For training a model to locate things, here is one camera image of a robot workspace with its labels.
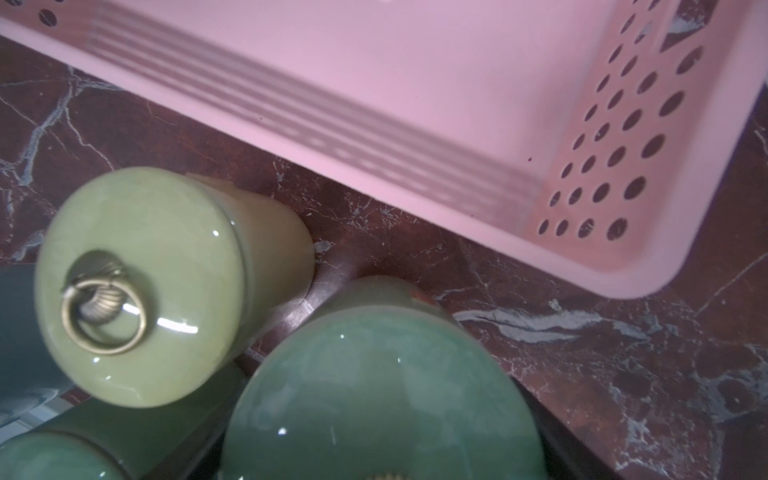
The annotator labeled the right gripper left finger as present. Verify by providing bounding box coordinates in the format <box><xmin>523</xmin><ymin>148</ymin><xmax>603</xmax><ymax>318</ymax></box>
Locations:
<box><xmin>143</xmin><ymin>383</ymin><xmax>244</xmax><ymax>479</ymax></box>

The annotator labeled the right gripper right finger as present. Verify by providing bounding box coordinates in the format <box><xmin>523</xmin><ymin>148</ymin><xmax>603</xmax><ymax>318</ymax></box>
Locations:
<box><xmin>521</xmin><ymin>387</ymin><xmax>621</xmax><ymax>480</ymax></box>

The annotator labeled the green tea canister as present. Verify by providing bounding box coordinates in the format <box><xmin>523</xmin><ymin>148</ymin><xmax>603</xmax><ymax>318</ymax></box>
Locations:
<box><xmin>1</xmin><ymin>364</ymin><xmax>247</xmax><ymax>479</ymax></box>
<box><xmin>218</xmin><ymin>276</ymin><xmax>547</xmax><ymax>479</ymax></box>

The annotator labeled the blue-grey tea canister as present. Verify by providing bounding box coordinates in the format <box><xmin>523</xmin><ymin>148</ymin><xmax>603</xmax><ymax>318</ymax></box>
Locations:
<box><xmin>1</xmin><ymin>264</ymin><xmax>74</xmax><ymax>426</ymax></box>

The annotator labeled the olive tea canister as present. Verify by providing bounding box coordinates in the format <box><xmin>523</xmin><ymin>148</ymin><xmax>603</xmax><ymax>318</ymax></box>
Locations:
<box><xmin>34</xmin><ymin>167</ymin><xmax>315</xmax><ymax>408</ymax></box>

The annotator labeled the pink plastic basket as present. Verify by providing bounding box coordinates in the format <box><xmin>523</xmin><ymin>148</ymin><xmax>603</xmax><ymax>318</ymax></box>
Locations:
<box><xmin>1</xmin><ymin>1</ymin><xmax>767</xmax><ymax>299</ymax></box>

